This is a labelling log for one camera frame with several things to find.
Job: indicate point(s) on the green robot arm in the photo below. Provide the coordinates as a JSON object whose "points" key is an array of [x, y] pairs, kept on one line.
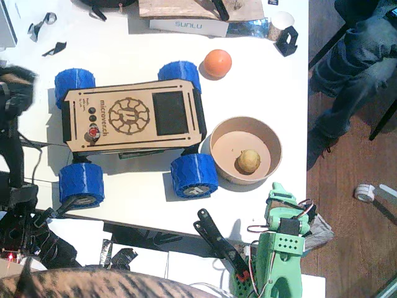
{"points": [[266, 254]]}

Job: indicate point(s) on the red round peg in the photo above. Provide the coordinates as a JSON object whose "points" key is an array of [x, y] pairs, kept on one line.
{"points": [[93, 133]]}

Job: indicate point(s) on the person in grey trousers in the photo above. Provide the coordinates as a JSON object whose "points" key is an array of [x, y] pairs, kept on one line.
{"points": [[356, 62]]}

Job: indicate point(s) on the white plastic piece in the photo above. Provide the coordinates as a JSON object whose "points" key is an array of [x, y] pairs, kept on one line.
{"points": [[387, 190]]}

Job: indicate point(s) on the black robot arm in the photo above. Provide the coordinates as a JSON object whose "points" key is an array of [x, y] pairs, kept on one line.
{"points": [[15, 149]]}

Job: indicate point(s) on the white SUNLU box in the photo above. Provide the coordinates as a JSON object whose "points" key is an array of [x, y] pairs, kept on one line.
{"points": [[189, 27]]}

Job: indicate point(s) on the grey crumpled bag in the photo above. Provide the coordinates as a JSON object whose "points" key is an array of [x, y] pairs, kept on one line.
{"points": [[321, 232]]}

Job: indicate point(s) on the wooden top rover blue wheels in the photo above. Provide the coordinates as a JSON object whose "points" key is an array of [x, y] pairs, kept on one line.
{"points": [[133, 118]]}

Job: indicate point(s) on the orange ball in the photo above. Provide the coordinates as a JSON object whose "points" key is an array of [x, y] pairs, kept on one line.
{"points": [[217, 63]]}

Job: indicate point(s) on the small black card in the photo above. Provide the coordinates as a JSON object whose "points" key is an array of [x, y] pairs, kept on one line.
{"points": [[273, 2]]}

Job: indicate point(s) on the silver foil bag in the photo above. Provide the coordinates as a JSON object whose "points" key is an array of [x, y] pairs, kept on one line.
{"points": [[248, 29]]}

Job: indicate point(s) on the brown paper bowl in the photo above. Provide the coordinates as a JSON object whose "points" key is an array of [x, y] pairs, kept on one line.
{"points": [[245, 136]]}

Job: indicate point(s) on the black bar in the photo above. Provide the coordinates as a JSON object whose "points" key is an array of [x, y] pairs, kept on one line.
{"points": [[221, 9]]}

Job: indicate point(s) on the white tape roll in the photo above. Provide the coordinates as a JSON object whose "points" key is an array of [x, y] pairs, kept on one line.
{"points": [[364, 192]]}

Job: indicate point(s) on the paper cup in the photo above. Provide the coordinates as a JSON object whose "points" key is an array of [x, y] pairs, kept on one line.
{"points": [[280, 21]]}

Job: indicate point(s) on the brown black striped fur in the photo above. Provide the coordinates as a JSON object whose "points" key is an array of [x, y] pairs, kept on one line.
{"points": [[93, 284]]}

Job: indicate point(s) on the black printed bracket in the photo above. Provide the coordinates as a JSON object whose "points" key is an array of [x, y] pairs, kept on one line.
{"points": [[283, 46]]}

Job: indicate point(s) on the black clamp red trigger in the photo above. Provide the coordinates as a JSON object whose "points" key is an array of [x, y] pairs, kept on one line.
{"points": [[217, 236]]}

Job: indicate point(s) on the wooden board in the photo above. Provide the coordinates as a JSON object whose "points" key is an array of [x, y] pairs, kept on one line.
{"points": [[186, 7]]}

